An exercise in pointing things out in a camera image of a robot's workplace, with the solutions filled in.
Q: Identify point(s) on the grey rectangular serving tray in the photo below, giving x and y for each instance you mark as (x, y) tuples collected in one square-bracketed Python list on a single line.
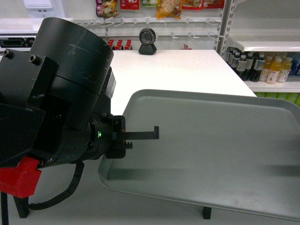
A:
[(222, 151)]

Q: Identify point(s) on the black barcode scanner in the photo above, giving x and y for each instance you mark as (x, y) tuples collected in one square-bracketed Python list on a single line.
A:
[(147, 38)]

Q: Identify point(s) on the purple snack bag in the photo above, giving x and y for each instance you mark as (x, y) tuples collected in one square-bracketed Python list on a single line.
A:
[(106, 8)]

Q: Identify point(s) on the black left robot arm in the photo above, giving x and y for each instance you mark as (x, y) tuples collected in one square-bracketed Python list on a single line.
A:
[(55, 100)]

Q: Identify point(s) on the red snack bag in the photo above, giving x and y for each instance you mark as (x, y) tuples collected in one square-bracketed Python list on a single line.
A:
[(129, 4)]

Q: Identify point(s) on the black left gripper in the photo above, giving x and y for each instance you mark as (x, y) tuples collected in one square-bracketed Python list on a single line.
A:
[(108, 137)]

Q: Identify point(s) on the white cash register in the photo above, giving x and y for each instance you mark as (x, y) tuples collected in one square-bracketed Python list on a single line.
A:
[(18, 33)]

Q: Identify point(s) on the yellow snack bag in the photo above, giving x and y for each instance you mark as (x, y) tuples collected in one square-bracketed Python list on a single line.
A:
[(169, 8)]

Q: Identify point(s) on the white checkout counter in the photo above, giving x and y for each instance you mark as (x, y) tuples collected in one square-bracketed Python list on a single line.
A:
[(179, 70)]

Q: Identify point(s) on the white metal shelf unit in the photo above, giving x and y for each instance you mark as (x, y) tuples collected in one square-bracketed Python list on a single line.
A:
[(271, 27)]

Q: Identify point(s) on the red block on arm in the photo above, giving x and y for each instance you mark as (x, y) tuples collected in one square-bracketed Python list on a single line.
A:
[(20, 181)]

